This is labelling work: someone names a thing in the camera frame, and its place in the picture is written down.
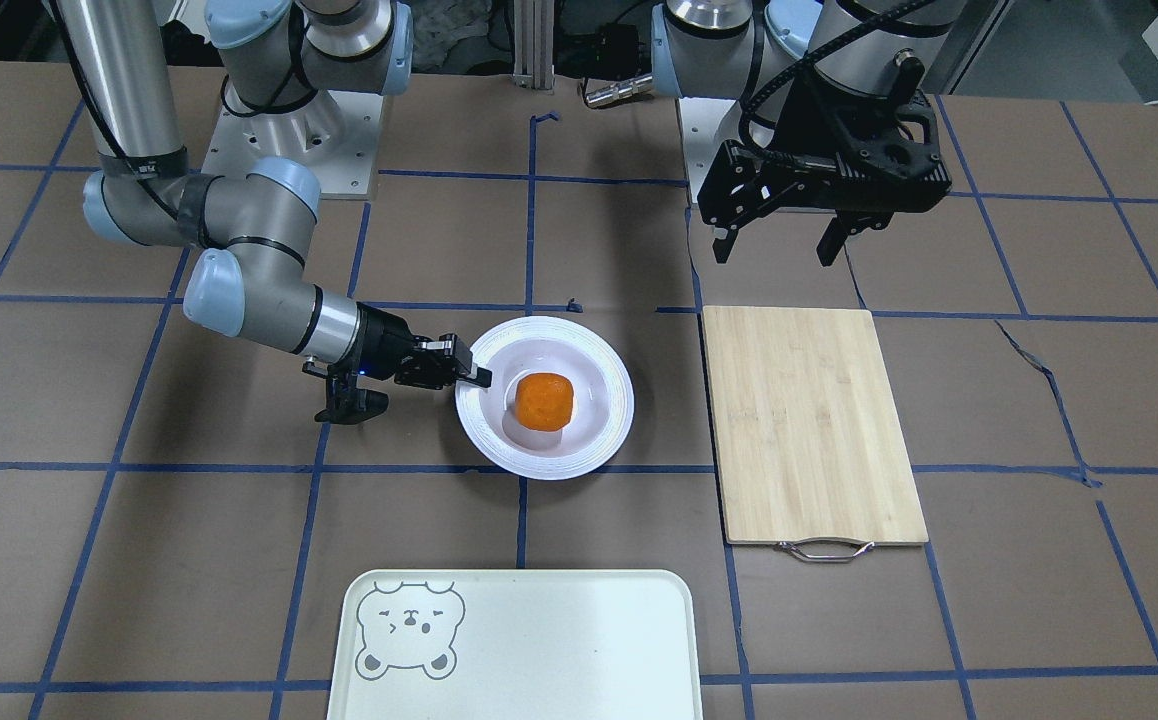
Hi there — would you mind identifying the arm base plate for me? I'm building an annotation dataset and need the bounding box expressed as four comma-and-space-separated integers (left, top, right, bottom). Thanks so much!
201, 90, 390, 200

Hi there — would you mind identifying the orange fruit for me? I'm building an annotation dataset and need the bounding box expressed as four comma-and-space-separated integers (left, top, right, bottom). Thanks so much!
514, 372, 576, 432

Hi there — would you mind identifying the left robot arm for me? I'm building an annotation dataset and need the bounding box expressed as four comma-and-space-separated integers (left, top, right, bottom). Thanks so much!
651, 1, 963, 266

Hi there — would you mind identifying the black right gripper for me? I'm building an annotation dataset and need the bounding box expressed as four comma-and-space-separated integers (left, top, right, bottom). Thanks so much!
354, 304, 493, 389

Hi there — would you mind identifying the aluminium frame post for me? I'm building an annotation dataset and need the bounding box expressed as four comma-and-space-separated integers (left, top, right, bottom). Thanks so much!
512, 0, 556, 94

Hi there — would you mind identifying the white round plate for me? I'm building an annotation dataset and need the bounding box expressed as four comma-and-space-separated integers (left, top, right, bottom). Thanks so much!
454, 316, 635, 480

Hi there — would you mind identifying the bamboo cutting board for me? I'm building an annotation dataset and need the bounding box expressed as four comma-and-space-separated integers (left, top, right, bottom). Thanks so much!
702, 304, 928, 546

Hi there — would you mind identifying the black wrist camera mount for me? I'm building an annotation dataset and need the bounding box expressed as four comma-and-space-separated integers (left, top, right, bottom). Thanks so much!
303, 359, 390, 425

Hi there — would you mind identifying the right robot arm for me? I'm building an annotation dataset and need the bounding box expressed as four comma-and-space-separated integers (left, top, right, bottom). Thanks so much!
49, 1, 492, 389

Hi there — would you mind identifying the cream bear tray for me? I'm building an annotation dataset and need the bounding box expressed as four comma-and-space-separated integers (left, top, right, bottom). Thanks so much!
327, 570, 704, 719

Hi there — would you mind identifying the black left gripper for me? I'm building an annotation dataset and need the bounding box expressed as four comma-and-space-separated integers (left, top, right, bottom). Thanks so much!
698, 79, 945, 266

